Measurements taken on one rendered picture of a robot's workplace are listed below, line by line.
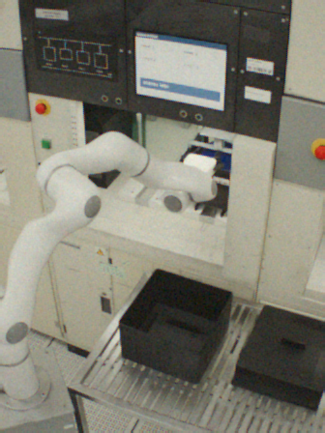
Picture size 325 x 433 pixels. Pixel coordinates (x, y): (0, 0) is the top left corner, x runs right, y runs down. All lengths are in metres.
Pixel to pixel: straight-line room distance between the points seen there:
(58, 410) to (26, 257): 0.54
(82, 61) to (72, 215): 0.61
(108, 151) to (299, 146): 0.55
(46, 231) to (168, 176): 0.41
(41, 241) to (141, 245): 0.73
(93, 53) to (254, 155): 0.59
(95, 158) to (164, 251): 0.71
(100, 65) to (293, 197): 0.73
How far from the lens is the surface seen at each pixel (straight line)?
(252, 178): 1.75
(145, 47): 1.74
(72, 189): 1.45
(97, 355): 1.93
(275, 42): 1.60
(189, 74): 1.72
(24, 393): 1.82
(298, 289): 2.04
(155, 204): 2.29
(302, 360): 1.82
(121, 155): 1.53
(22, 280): 1.52
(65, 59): 1.91
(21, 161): 2.25
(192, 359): 1.75
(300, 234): 1.89
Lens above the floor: 2.27
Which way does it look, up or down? 38 degrees down
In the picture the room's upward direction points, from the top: straight up
